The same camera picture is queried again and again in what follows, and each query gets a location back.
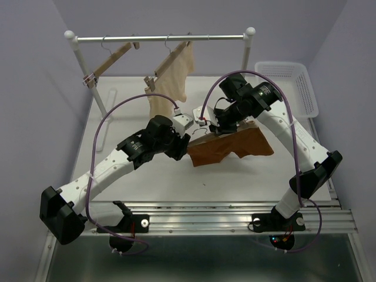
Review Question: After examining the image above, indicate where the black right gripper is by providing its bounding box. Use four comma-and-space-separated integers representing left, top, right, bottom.
208, 99, 251, 136

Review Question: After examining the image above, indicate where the wooden hanger for brown underwear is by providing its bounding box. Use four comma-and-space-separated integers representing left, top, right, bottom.
188, 120, 258, 147

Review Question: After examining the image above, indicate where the brown underwear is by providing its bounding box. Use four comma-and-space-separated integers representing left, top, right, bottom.
187, 127, 274, 167

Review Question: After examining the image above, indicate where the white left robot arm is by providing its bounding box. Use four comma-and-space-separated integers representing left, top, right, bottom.
39, 114, 193, 245

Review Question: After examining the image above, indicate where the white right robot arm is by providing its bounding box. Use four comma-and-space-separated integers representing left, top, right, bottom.
199, 70, 343, 233

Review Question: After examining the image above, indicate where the cream underwear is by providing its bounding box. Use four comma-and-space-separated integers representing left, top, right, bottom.
144, 41, 196, 120

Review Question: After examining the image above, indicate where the wooden hanger with cream underwear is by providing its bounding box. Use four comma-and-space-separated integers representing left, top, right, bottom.
143, 32, 193, 95

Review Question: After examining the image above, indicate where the empty wooden clip hanger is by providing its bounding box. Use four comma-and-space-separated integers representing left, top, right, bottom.
83, 42, 140, 89

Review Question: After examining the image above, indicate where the white plastic basket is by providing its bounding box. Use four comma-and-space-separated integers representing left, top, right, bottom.
254, 61, 319, 119

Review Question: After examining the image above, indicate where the white metal clothes rack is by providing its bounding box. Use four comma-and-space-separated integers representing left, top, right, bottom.
64, 27, 256, 116

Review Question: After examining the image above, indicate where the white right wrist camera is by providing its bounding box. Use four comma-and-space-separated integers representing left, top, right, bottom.
192, 106, 218, 126

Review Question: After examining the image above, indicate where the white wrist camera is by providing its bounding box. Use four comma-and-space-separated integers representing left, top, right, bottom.
192, 106, 218, 126
171, 108, 194, 136

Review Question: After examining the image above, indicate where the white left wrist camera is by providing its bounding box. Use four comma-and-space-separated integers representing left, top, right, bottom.
171, 108, 194, 136

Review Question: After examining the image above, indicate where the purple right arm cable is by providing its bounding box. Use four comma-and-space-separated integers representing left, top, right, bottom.
200, 69, 325, 253

